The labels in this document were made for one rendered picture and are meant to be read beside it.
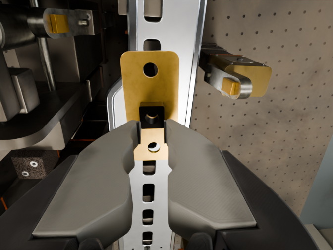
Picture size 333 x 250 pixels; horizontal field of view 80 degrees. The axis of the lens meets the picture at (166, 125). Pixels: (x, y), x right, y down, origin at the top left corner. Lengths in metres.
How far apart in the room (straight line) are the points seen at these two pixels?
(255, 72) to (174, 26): 0.17
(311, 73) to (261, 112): 0.22
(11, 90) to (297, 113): 0.93
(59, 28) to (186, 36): 0.21
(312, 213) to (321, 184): 0.48
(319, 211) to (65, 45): 3.00
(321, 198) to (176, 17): 2.71
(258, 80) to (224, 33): 0.35
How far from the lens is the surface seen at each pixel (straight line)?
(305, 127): 1.05
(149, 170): 0.54
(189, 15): 0.40
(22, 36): 0.38
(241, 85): 0.34
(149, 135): 0.15
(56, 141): 0.41
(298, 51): 0.88
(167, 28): 0.40
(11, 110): 0.28
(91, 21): 0.42
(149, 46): 0.53
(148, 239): 0.78
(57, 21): 0.33
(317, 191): 2.79
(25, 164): 0.44
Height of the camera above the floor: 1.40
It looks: 61 degrees down
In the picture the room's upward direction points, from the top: 170 degrees clockwise
